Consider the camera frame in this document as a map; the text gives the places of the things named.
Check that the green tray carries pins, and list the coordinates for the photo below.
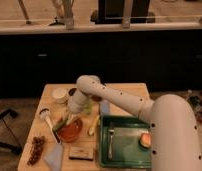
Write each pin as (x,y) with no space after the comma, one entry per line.
(126,149)

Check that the green pepper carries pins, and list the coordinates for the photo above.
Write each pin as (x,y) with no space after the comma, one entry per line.
(58,125)

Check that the wooden table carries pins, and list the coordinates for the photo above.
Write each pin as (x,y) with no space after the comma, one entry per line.
(40,128)

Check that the white cup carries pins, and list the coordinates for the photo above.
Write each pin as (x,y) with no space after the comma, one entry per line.
(59,95)

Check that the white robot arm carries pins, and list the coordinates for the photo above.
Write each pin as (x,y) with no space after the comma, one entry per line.
(175,142)

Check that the red bowl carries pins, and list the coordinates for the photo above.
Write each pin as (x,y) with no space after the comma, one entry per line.
(70,133)

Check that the blue cup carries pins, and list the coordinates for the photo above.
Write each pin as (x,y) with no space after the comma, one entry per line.
(104,107)

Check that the orange green fruit toy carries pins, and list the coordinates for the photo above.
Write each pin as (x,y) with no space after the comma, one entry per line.
(145,140)

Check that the grey cloth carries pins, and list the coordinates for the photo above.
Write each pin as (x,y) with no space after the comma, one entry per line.
(54,158)

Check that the black tripod stand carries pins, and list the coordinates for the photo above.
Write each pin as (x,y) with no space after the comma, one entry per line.
(4,143)

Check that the brown sponge block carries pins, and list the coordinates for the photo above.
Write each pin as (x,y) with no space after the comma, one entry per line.
(81,153)

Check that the bunch of red grapes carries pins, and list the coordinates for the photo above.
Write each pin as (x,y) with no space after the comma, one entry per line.
(36,150)

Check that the yellow banana toy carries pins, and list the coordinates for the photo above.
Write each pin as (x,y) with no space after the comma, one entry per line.
(93,126)

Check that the silver fork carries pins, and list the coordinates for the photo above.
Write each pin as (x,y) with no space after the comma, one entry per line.
(111,133)

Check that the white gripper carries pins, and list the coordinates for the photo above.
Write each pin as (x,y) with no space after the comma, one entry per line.
(76,104)

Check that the dark brown small bowl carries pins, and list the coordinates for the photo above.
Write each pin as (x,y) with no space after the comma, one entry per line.
(72,91)

